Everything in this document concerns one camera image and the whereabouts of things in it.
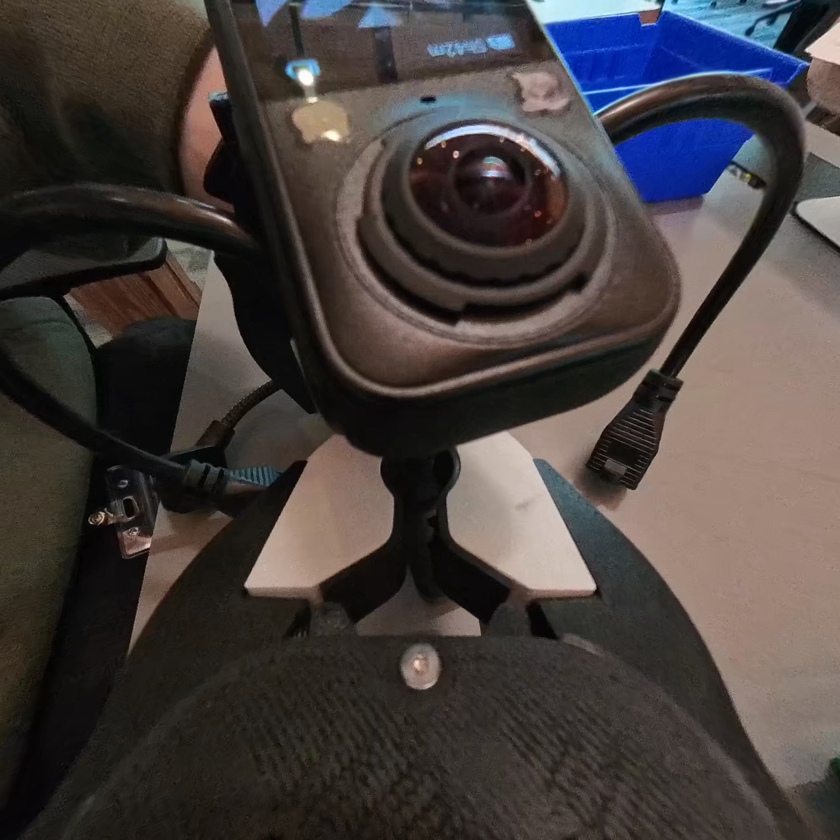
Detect metal clamp bracket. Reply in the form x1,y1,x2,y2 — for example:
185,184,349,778
88,465,160,559

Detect blue plastic bin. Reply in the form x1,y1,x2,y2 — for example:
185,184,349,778
545,12,812,204

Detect black power cord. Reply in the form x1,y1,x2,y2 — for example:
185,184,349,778
0,72,808,519

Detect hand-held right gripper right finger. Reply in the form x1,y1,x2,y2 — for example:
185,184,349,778
423,433,598,623

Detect black chair armrest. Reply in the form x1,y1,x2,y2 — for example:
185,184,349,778
0,235,166,300

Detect wooden cabinet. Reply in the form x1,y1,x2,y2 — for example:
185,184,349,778
66,252,204,336

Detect white flat panel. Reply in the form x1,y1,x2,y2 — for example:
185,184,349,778
794,196,840,250

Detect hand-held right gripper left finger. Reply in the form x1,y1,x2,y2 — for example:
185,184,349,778
244,436,424,623

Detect blue ribbed connector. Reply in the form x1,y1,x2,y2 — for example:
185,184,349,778
230,463,284,490

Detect cardboard box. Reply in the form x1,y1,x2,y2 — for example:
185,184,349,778
806,26,840,122

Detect green cloth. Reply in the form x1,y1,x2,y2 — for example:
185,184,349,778
0,295,101,788

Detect braided grey cable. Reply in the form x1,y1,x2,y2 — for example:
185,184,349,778
197,379,284,454

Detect black office chair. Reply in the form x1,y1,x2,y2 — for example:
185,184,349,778
745,0,802,37

